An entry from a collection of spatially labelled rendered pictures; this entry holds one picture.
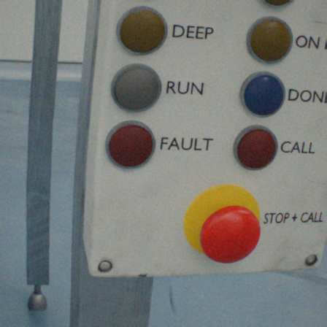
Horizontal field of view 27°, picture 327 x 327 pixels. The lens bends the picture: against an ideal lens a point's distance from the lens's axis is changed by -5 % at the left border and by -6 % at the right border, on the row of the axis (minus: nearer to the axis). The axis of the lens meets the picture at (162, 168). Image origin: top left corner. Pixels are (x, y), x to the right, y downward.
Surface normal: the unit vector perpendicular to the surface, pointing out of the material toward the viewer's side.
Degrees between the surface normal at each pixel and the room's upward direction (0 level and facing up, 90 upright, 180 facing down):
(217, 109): 90
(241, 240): 90
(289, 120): 90
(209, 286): 0
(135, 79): 87
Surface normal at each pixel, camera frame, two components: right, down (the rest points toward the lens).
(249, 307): 0.10, -0.92
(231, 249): 0.17, 0.47
